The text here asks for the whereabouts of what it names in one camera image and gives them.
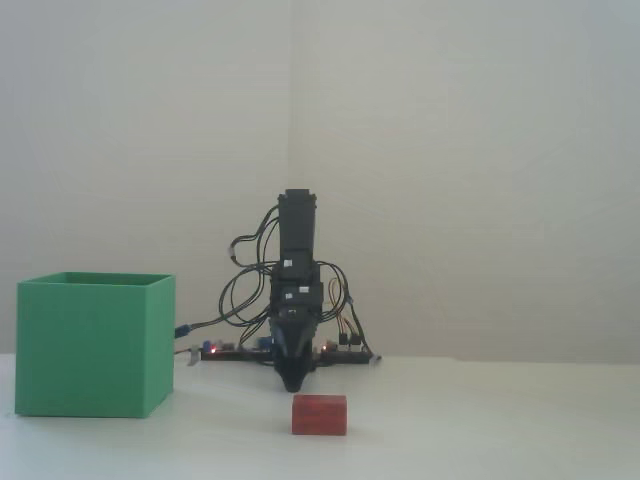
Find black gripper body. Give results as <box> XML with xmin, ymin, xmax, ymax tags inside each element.
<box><xmin>269</xmin><ymin>279</ymin><xmax>326</xmax><ymax>327</ymax></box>

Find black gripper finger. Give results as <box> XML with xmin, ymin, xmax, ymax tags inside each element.
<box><xmin>294</xmin><ymin>322</ymin><xmax>319</xmax><ymax>392</ymax></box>
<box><xmin>272</xmin><ymin>322</ymin><xmax>296</xmax><ymax>392</ymax></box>

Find red block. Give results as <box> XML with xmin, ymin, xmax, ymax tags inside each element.
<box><xmin>291</xmin><ymin>393</ymin><xmax>348</xmax><ymax>436</ymax></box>

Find green open bin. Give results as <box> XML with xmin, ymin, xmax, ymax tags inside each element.
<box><xmin>14</xmin><ymin>271</ymin><xmax>177</xmax><ymax>419</ymax></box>

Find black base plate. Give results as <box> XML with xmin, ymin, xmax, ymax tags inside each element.
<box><xmin>199</xmin><ymin>347</ymin><xmax>374</xmax><ymax>366</ymax></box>

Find coloured jumper wires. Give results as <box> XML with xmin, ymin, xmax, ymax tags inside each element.
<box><xmin>328</xmin><ymin>278</ymin><xmax>364</xmax><ymax>347</ymax></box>

